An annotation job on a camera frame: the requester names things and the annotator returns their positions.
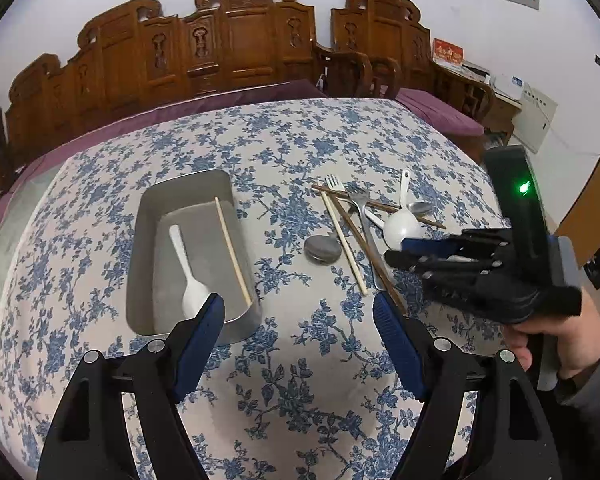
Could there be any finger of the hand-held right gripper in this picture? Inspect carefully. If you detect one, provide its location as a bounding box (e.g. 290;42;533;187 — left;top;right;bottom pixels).
384;249;483;288
400;229;512;263

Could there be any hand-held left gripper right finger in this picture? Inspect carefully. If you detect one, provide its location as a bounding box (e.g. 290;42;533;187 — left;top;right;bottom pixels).
372;292;563;480

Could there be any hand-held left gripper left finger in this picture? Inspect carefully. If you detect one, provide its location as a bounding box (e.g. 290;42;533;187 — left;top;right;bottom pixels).
36;292;227;480

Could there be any metal fork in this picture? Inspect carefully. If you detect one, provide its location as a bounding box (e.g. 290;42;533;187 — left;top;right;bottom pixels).
346;187;395;292
325;175;381;231

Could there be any dark brown chopstick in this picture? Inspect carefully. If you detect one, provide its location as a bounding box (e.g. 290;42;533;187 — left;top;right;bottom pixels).
330;194;408;313
311;184;447;230

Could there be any white plastic spoon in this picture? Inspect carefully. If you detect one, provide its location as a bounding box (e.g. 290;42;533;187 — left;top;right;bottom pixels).
168;224;213;322

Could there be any light bamboo chopstick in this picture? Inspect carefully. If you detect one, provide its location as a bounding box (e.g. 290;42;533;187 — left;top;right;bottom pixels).
214;196;253;307
321;191;369;296

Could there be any large metal spoon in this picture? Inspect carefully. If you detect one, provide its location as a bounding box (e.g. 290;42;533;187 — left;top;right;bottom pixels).
303;200;362;265

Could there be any rectangular metal tray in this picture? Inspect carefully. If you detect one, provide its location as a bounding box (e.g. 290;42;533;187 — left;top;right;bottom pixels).
125;169;263;347

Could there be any person's right forearm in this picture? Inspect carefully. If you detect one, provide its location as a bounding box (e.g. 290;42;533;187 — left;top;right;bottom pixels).
554;320;600;480

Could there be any person's right hand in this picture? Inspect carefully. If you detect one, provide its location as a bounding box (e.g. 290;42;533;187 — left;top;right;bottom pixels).
505;291;600;381

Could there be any white electrical box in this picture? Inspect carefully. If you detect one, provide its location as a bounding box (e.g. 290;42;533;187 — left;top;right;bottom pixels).
511;83;559;156

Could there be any white printer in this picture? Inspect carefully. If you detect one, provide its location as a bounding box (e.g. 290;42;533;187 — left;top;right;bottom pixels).
490;73;525;107

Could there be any small purple seat cushion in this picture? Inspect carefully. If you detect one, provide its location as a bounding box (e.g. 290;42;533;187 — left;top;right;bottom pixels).
395;87;486;137

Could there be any blue floral tablecloth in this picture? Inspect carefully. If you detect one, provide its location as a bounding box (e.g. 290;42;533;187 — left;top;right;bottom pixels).
0;97;513;480

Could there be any red desk calendar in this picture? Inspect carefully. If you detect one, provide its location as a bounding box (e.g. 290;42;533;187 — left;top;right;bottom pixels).
432;38;465;67

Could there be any carved wooden armchair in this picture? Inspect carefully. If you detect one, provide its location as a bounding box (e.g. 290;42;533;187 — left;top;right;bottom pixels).
330;0;497;133

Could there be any carved wooden sofa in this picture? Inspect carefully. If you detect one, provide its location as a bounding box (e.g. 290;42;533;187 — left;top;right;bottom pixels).
0;0;374;221

